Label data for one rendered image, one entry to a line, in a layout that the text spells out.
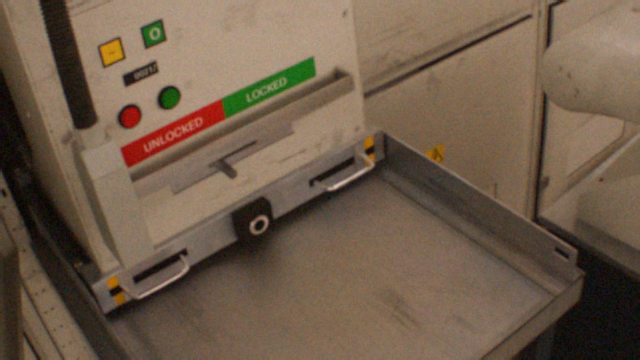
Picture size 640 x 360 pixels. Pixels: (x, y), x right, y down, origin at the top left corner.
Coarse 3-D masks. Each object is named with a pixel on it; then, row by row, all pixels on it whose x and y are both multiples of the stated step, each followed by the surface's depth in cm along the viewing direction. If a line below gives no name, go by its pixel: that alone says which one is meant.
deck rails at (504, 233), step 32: (384, 160) 127; (416, 160) 119; (416, 192) 120; (448, 192) 115; (480, 192) 108; (480, 224) 112; (512, 224) 105; (64, 256) 106; (512, 256) 106; (544, 256) 102; (576, 256) 96; (544, 288) 100; (96, 320) 104; (128, 352) 90
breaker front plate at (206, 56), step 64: (128, 0) 85; (192, 0) 91; (256, 0) 97; (320, 0) 104; (128, 64) 89; (192, 64) 95; (256, 64) 102; (320, 64) 109; (64, 128) 87; (320, 128) 115; (192, 192) 105
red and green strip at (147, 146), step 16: (304, 64) 107; (272, 80) 105; (288, 80) 107; (304, 80) 108; (240, 96) 102; (256, 96) 104; (192, 112) 99; (208, 112) 100; (224, 112) 102; (240, 112) 104; (160, 128) 96; (176, 128) 98; (192, 128) 100; (128, 144) 94; (144, 144) 96; (160, 144) 98; (128, 160) 95
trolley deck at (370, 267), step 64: (384, 192) 121; (256, 256) 112; (320, 256) 111; (384, 256) 110; (448, 256) 108; (128, 320) 104; (192, 320) 103; (256, 320) 102; (320, 320) 101; (384, 320) 99; (448, 320) 98; (512, 320) 96
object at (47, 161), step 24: (0, 0) 76; (0, 24) 83; (0, 48) 92; (24, 72) 82; (360, 72) 115; (24, 96) 91; (24, 120) 102; (48, 144) 90; (48, 168) 101; (48, 192) 115; (72, 216) 101
